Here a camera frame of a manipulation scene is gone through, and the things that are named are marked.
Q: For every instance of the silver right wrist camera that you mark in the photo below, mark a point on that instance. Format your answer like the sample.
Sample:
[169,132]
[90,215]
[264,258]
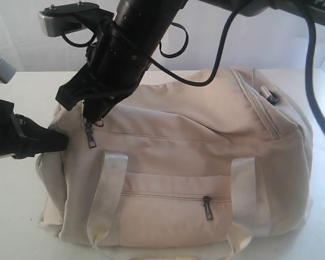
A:
[57,19]

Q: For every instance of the dark pocket zipper pull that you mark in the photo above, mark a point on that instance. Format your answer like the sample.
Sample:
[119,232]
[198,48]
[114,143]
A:
[207,208]

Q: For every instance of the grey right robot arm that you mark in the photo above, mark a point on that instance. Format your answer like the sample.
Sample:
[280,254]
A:
[313,12]

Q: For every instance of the metal main zipper pull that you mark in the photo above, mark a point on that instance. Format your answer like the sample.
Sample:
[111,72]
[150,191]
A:
[99,123]

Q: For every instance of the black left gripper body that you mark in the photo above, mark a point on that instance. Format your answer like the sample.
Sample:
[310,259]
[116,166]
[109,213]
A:
[10,132]

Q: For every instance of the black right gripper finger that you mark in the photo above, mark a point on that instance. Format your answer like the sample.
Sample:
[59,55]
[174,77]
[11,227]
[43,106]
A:
[79,87]
[98,107]

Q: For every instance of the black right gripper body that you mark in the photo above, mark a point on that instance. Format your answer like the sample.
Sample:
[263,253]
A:
[121,56]

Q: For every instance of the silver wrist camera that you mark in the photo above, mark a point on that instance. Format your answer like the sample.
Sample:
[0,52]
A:
[57,19]
[6,72]

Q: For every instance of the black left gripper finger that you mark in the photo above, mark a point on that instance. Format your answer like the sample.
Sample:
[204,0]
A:
[39,139]

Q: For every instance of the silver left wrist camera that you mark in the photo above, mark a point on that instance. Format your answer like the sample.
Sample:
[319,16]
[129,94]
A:
[6,72]

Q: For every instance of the cream duffel bag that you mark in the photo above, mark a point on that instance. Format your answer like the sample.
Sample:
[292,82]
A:
[240,140]

